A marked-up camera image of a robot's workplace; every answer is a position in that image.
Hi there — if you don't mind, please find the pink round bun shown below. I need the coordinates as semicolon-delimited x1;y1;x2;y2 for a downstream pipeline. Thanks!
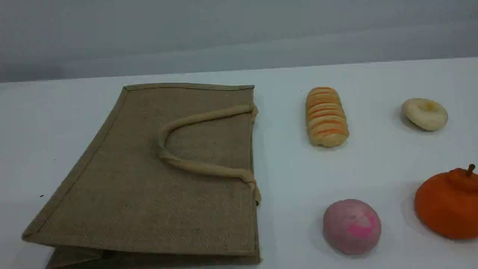
323;199;382;256

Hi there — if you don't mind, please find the orange striped bread roll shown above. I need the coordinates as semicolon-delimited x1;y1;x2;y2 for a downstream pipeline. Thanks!
305;87;350;148

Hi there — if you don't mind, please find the orange tangerine toy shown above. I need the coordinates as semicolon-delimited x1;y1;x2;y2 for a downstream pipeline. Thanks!
414;164;478;240

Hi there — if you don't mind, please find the cream egg yolk pastry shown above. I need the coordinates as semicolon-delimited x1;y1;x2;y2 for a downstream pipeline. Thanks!
401;98;448;132

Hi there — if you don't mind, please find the brown burlap bag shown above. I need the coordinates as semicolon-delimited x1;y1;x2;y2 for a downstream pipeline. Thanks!
22;83;262;269

